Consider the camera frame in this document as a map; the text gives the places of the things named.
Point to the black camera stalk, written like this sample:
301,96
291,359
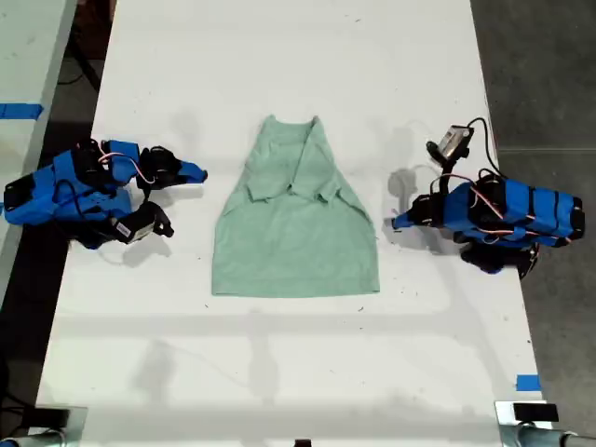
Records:
448,176

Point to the long blue tape strip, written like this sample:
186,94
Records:
21,111

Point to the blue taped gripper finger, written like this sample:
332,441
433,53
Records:
404,225
191,178
406,216
193,167

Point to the white metal mounting plate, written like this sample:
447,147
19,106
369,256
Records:
504,423

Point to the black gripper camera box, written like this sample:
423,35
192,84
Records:
451,139
139,223

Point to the pale green T-shirt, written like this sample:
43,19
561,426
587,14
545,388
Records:
293,242

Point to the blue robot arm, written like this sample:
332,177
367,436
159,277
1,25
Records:
70,191
512,214

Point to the grey metal tube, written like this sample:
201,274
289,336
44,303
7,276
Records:
32,440
549,437

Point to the white side table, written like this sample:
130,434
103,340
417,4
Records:
28,70

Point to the small black box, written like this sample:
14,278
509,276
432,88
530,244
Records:
535,412
51,416

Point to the small dark clamp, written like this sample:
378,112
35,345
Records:
302,442

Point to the grey metal mounting plate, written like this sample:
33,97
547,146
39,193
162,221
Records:
78,419

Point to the short blue tape strip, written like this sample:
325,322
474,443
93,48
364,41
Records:
528,383

